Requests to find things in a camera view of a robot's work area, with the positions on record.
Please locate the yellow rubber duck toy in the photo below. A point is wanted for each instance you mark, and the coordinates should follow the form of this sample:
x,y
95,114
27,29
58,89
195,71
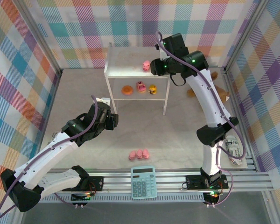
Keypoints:
x,y
153,89

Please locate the pink and red plastic toy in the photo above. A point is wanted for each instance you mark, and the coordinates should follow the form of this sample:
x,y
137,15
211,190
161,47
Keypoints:
x,y
141,87

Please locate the orange plastic donut toy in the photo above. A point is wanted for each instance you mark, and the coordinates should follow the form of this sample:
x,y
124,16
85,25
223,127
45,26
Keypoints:
x,y
127,90

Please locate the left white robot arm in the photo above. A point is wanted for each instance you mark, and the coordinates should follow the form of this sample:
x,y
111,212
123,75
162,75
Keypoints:
x,y
49,156

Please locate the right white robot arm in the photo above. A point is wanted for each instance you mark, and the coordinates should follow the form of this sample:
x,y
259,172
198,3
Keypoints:
x,y
207,100

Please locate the white two-tier shelf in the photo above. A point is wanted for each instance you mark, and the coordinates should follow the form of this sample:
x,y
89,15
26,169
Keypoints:
x,y
130,63

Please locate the brown plush dog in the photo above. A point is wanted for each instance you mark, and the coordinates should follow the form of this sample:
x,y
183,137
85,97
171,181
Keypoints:
x,y
222,93

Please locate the light blue calculator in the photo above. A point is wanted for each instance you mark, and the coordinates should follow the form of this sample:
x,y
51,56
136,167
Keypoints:
x,y
143,182

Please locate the left black circuit board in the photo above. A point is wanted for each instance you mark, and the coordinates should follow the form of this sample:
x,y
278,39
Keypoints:
x,y
81,197

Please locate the black circuit board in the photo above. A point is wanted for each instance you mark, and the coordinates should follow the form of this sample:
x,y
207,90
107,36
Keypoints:
x,y
81,197
213,196

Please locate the white printed crumpled packet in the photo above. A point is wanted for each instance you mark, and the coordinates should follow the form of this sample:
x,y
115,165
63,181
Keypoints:
x,y
233,144

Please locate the right black circuit board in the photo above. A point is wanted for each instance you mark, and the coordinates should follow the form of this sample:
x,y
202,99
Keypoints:
x,y
213,196

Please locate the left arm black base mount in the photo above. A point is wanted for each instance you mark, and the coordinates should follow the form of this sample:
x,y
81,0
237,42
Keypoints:
x,y
95,182

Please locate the aluminium frame post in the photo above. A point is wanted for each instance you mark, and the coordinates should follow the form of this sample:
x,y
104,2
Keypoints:
x,y
244,35
40,35

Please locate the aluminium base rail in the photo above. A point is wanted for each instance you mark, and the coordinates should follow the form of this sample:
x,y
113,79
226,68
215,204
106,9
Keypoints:
x,y
172,180

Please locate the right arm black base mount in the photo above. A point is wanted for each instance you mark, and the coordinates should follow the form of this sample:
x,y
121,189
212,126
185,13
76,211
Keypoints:
x,y
193,182

